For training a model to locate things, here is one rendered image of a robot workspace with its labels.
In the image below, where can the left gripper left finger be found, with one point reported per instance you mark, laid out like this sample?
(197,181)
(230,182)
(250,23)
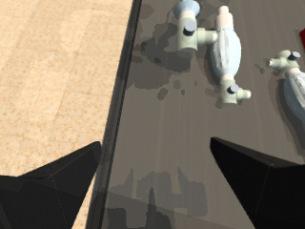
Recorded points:
(49,197)

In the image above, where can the red tray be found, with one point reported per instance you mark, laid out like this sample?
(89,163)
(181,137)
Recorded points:
(302,35)

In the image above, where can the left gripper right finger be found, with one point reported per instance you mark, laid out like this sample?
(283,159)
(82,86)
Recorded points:
(271,190)

